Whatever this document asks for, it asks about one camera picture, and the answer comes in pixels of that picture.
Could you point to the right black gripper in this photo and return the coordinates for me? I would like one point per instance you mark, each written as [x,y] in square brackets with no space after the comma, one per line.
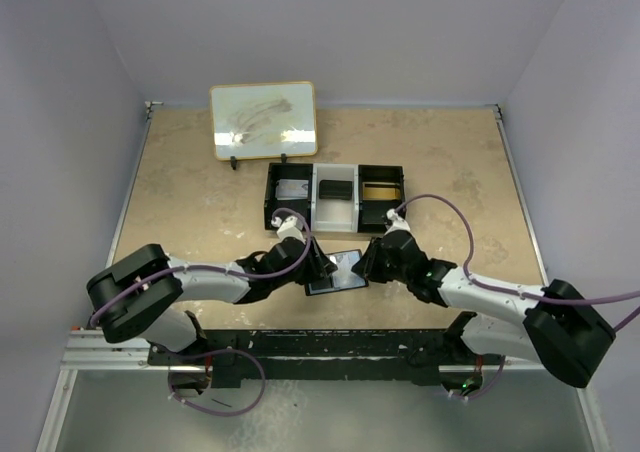
[367,265]

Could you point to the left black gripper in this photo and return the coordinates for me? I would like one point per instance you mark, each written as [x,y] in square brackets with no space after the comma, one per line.
[318,266]

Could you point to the black leather card holder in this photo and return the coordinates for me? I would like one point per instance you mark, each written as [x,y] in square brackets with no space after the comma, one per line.
[342,279]

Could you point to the black white card sorting tray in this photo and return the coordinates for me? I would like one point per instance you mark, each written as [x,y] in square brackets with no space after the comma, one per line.
[335,216]

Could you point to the white board with yellow rim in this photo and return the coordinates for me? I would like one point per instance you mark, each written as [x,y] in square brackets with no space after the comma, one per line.
[263,120]

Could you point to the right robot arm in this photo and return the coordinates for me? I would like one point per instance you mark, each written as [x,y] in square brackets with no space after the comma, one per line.
[551,325]

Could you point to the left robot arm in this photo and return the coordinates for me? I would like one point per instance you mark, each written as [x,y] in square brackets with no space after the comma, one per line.
[133,297]

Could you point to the gold cards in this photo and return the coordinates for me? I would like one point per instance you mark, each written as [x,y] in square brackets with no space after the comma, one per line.
[381,192]

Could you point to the black VIP cards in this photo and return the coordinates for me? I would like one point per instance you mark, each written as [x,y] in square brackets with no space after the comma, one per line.
[335,190]

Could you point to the silver VIP cards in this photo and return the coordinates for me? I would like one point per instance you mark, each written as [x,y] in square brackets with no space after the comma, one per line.
[292,189]

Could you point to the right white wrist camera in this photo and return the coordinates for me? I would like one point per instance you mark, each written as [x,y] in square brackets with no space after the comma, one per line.
[395,222]

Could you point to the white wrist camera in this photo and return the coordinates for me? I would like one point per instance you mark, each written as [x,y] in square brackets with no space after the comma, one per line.
[395,222]
[288,225]

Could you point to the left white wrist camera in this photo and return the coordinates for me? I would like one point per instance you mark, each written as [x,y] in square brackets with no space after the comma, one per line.
[288,225]

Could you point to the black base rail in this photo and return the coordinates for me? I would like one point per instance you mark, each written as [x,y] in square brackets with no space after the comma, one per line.
[418,356]

